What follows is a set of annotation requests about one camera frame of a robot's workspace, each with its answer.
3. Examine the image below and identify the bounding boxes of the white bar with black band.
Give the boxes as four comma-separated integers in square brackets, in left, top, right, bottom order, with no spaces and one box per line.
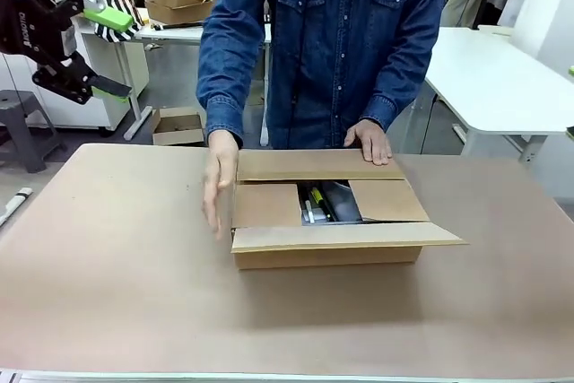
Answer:
[0,187,33,228]

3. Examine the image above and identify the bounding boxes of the person's right denim forearm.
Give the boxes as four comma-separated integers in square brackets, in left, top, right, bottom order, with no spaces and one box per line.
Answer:
[196,28,266,150]

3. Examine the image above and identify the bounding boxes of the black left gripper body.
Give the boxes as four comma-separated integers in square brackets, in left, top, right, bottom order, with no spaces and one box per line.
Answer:
[0,0,78,65]

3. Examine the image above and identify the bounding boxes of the person's right hand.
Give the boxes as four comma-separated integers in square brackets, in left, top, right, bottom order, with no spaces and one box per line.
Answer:
[200,129,240,241]

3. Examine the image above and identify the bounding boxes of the white slanted table leg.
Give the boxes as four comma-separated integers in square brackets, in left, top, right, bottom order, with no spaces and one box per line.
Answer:
[124,41,154,141]

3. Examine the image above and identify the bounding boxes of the white background desk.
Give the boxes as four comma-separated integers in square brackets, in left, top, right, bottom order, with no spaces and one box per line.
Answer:
[133,19,273,48]

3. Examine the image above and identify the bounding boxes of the yellow black marker pen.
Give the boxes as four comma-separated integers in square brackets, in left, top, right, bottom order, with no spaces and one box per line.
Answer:
[309,185,338,222]

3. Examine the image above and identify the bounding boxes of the person's left hand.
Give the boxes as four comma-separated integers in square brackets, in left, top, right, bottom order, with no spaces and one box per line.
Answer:
[344,120,396,167]

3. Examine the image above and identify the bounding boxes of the person's left denim forearm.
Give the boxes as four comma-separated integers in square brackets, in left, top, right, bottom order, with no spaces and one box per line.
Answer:
[358,37,439,134]

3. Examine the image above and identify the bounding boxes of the person in denim shirt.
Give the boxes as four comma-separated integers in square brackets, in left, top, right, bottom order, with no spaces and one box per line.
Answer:
[196,0,448,151]

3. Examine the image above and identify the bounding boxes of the white rounded table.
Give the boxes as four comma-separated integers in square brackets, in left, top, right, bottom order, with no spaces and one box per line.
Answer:
[422,25,574,164]

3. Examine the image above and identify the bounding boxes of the white grey gift item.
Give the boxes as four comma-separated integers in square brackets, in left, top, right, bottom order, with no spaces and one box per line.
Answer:
[300,197,332,226]

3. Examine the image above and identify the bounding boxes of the small cardboard box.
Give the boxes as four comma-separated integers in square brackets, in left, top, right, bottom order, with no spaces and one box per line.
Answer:
[150,107,205,147]

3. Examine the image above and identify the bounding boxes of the large cardboard box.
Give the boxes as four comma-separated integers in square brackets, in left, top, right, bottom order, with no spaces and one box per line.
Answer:
[229,148,470,271]

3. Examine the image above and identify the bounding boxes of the white storage cabinet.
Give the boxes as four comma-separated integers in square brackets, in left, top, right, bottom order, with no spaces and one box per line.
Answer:
[0,28,151,131]

